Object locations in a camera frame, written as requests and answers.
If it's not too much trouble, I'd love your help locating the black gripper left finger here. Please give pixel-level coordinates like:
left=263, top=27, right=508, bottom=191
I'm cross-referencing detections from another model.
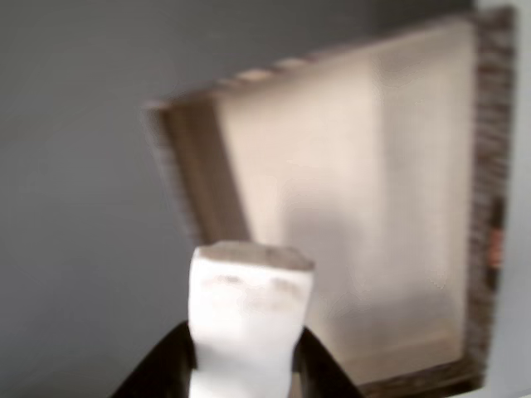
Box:
left=110, top=321, right=198, bottom=398

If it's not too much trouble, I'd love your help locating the grey table mat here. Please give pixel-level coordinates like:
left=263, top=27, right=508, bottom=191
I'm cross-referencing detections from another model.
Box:
left=0, top=0, right=478, bottom=398

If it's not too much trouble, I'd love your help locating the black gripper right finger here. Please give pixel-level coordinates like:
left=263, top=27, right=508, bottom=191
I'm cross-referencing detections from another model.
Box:
left=291, top=326, right=367, bottom=398

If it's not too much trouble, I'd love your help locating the printed cardboard box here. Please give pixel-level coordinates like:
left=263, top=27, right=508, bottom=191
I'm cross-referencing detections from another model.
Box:
left=140, top=5, right=516, bottom=398

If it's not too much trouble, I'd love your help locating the white rectangular block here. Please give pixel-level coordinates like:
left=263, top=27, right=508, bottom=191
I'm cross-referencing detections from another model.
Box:
left=188, top=240, right=315, bottom=398

